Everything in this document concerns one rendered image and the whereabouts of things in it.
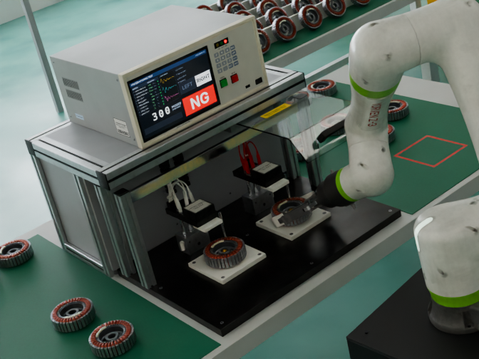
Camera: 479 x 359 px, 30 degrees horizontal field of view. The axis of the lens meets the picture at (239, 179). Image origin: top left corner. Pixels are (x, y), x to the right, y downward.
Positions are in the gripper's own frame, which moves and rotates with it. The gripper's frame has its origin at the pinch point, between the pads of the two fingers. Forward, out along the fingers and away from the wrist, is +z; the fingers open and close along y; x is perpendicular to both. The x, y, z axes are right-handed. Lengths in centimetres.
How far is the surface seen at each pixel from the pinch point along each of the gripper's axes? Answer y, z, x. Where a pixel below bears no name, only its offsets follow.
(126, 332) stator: -60, 4, 0
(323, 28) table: 141, 89, 45
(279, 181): 1.3, -0.4, 8.6
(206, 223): -24.0, 3.0, 10.6
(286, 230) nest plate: -6.1, -1.3, -3.3
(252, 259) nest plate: -21.3, -2.2, -3.8
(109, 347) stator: -66, 3, 0
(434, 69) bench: 146, 53, 4
